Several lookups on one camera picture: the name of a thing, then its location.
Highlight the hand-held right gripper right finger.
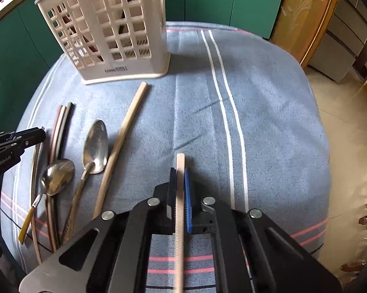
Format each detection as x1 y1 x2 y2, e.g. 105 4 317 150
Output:
184 167 343 293

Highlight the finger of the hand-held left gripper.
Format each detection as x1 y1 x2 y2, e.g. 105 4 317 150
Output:
0 127 46 144
5 137 46 157

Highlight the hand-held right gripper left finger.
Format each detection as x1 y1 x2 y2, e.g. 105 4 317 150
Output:
20 167 178 293

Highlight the beige wooden chopstick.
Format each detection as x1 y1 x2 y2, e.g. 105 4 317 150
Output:
93 82 149 220
175 153 186 293

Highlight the pink chopstick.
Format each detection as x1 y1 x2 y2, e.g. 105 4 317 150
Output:
47 105 64 251

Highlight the black patterned chopstick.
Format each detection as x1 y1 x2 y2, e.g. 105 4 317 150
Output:
53 102 75 165

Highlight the thin light chopstick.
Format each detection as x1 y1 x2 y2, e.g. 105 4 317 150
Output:
31 145 43 264

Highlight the small yellow-handled metal spoon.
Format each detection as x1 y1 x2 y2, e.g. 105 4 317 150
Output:
18 159 75 245

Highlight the large metal spoon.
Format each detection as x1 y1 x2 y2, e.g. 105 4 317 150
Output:
60 119 109 246

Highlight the white plastic utensil basket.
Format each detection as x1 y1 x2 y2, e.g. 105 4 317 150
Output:
34 0 172 85

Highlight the blue striped blanket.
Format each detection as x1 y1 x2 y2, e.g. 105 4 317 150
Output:
0 21 330 293

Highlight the wooden glass door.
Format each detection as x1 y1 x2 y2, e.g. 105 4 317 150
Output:
270 0 346 68

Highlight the grey cabinet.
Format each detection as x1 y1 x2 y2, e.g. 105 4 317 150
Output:
307 0 367 83

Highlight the reddish brown utensil handle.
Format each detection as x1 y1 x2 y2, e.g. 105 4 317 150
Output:
81 33 105 63

